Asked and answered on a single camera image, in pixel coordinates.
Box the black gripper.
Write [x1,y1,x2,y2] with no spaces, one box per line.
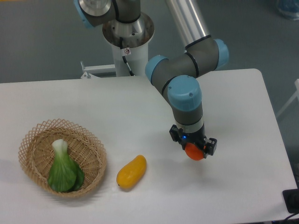
[169,124,217,159]

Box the orange fruit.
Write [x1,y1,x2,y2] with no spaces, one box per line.
[185,143,204,161]

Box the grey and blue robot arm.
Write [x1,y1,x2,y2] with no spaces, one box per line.
[74,0,229,161]

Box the yellow mango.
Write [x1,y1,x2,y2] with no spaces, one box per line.
[116,155,147,189]

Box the black device at table edge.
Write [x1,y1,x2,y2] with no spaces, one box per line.
[282,189,299,213]

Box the green bok choy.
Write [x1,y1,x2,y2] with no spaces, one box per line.
[48,139,85,192]

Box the woven wicker basket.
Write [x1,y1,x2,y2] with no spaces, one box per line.
[18,119,107,197]

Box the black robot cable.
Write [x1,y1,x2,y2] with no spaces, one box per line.
[119,36,135,77]

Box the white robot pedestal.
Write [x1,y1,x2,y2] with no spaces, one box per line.
[102,13,155,77]

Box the white metal bracket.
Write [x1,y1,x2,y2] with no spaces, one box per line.
[80,61,116,79]

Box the white frame at right edge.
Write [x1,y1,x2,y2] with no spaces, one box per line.
[276,79,299,120]

